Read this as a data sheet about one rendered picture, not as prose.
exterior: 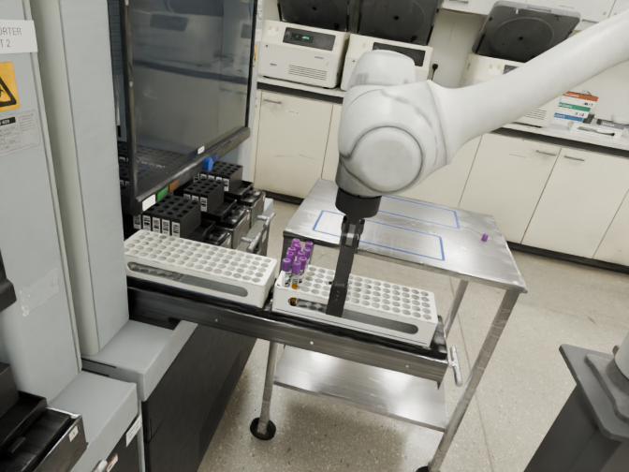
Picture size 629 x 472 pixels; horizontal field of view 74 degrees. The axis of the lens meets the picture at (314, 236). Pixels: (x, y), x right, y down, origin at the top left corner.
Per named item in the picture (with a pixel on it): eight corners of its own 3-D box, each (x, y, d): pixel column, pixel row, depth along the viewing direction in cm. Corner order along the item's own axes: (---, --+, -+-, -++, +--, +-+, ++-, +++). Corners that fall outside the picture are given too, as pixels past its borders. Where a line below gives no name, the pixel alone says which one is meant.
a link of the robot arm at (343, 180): (395, 154, 70) (387, 186, 73) (343, 143, 71) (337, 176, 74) (395, 169, 62) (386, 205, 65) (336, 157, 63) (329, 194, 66)
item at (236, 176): (236, 183, 129) (237, 164, 127) (241, 184, 129) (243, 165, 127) (221, 195, 119) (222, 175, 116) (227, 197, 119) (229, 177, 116)
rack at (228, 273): (113, 278, 81) (111, 251, 78) (141, 254, 89) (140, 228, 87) (260, 313, 78) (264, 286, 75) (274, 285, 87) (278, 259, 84)
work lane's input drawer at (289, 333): (94, 308, 82) (89, 270, 78) (132, 272, 95) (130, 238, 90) (462, 398, 76) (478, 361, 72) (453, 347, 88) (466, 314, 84)
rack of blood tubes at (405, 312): (270, 313, 78) (273, 286, 75) (283, 285, 87) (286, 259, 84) (429, 350, 75) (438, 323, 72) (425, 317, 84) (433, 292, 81)
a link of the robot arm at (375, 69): (335, 141, 71) (332, 164, 60) (352, 43, 64) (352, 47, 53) (397, 152, 71) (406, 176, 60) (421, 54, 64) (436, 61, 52)
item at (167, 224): (184, 219, 103) (184, 197, 100) (192, 221, 103) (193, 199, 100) (161, 240, 92) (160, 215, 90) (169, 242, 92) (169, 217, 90)
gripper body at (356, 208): (381, 202, 65) (369, 253, 69) (383, 184, 73) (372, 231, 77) (335, 192, 66) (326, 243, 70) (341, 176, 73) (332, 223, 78)
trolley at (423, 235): (247, 438, 143) (271, 228, 106) (284, 349, 184) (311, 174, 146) (441, 497, 135) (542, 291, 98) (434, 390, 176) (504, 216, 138)
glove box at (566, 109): (552, 111, 301) (557, 101, 298) (548, 109, 312) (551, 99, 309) (586, 118, 299) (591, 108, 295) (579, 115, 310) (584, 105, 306)
